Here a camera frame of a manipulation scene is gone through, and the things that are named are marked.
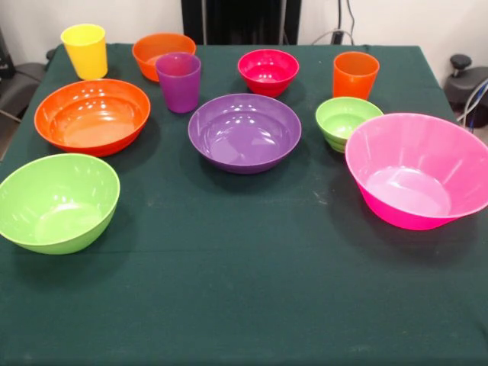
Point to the purple plastic bowl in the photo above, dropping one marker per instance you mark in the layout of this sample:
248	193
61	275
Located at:
244	133

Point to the small red plastic bowl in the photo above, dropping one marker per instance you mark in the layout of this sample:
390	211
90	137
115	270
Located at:
267	72

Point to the dark green tablecloth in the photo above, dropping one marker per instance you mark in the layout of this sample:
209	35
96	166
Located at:
244	286

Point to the small green plastic bowl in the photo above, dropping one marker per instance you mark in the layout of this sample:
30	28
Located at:
335	122

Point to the purple plastic cup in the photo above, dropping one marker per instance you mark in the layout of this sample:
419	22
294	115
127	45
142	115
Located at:
179	87

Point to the orange plastic cup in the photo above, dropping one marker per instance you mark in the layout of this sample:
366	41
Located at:
354	80

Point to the small orange plastic bowl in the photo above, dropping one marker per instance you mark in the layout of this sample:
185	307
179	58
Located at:
152	49

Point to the large orange plastic bowl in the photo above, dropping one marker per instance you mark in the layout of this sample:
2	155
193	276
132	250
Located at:
91	118

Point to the large pink plastic bowl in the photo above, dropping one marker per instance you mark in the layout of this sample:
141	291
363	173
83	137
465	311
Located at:
411	171

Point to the black power adapter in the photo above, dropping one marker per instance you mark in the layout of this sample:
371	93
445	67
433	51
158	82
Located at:
337	37

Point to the large green plastic bowl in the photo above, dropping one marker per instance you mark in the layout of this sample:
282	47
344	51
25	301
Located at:
57	202

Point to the yellow plastic cup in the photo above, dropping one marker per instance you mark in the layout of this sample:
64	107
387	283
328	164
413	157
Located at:
85	53

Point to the grey office chair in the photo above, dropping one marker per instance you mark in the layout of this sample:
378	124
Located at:
23	82

